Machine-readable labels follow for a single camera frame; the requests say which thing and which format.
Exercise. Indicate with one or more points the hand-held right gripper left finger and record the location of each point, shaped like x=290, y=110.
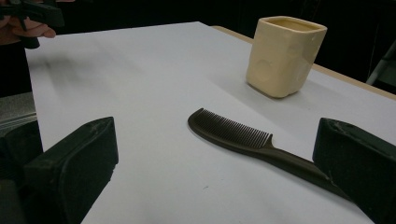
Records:
x=74, y=168

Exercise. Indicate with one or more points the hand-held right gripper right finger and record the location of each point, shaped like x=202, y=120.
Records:
x=358, y=161

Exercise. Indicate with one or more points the dark brown comb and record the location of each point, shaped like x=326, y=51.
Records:
x=280, y=157

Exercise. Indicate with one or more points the cream square cup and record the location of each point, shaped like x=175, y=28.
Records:
x=280, y=59

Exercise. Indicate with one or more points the grey metal stand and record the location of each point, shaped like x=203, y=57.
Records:
x=384, y=68

